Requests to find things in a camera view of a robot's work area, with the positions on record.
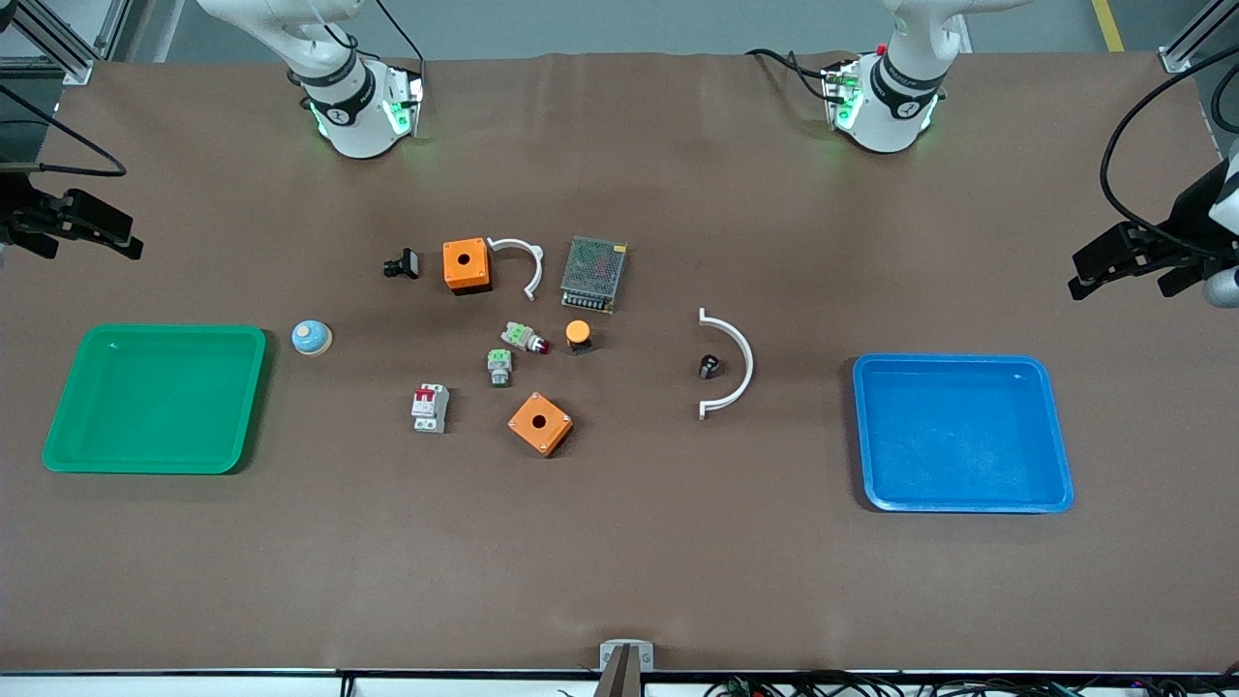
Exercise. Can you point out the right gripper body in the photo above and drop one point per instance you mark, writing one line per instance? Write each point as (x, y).
(19, 208)

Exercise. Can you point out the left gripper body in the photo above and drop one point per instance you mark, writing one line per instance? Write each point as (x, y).
(1187, 221)

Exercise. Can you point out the white red circuit breaker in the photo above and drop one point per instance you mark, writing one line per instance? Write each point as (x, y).
(431, 408)

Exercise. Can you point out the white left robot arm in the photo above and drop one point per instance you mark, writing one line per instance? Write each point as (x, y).
(886, 97)

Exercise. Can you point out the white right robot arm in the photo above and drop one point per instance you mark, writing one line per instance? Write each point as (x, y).
(353, 106)

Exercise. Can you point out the green plastic tray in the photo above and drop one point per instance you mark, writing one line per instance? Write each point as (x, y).
(155, 399)

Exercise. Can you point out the blue plastic tray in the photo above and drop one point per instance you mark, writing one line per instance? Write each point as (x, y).
(963, 433)

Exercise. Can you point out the blue cream dome button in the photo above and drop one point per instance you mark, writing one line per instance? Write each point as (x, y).
(312, 337)

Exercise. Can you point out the small black clip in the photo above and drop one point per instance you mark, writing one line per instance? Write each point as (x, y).
(404, 263)

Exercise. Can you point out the orange box with dark hole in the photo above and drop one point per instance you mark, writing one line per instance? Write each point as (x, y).
(466, 265)

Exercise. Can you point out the large white half clamp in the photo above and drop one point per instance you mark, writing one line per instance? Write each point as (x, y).
(746, 363)

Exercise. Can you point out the small white half clamp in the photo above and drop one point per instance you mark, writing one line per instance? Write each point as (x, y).
(531, 259)

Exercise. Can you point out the orange box with small hole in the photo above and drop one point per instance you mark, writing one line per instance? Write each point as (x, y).
(540, 423)

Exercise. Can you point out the orange capped black button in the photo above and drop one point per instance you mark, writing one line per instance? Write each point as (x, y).
(578, 334)

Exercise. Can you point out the metal mesh power supply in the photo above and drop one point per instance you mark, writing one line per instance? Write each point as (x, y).
(593, 274)

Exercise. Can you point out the brown table mat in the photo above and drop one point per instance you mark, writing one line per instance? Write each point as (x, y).
(619, 542)

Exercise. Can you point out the aluminium frame post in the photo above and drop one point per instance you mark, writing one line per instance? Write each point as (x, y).
(58, 39)
(1195, 39)

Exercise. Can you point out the green grey selector switch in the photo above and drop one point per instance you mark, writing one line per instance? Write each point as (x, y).
(499, 366)

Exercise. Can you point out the red tipped push button switch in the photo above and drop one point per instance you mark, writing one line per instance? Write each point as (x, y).
(524, 337)

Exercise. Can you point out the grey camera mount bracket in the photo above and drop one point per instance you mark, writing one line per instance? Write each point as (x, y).
(626, 658)

